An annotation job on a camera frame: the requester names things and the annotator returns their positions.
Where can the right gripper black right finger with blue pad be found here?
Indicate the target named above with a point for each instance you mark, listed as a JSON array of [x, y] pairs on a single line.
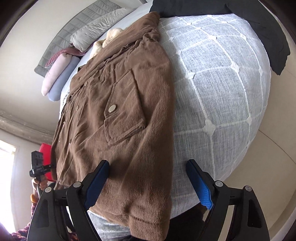
[[248, 222]]

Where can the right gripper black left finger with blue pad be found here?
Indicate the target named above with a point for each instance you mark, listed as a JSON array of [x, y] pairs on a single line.
[[56, 208]]

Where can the brown corduroy fleece-lined jacket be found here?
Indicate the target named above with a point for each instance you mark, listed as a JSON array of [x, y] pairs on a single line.
[[121, 109]]

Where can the person's left hand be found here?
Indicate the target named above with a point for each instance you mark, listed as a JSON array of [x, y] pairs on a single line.
[[39, 184]]

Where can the red object beside bed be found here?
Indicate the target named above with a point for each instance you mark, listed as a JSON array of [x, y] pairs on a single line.
[[45, 149]]

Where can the dark red patterned sleeve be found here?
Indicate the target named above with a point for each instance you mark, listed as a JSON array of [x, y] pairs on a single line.
[[23, 233]]

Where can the grey window curtain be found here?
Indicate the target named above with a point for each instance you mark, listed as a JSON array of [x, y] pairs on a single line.
[[24, 130]]

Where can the lavender blue folded pillow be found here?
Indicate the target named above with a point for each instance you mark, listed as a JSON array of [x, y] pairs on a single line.
[[55, 91]]

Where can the pink folded pillow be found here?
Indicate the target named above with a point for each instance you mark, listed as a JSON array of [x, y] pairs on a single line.
[[58, 66]]

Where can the grey crinkled pillow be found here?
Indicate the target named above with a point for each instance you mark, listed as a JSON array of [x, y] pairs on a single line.
[[88, 34]]

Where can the white grid-pattern bed blanket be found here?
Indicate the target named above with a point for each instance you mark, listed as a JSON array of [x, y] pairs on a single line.
[[221, 78]]

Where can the grey quilted headboard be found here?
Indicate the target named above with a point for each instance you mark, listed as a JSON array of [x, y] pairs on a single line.
[[62, 39]]

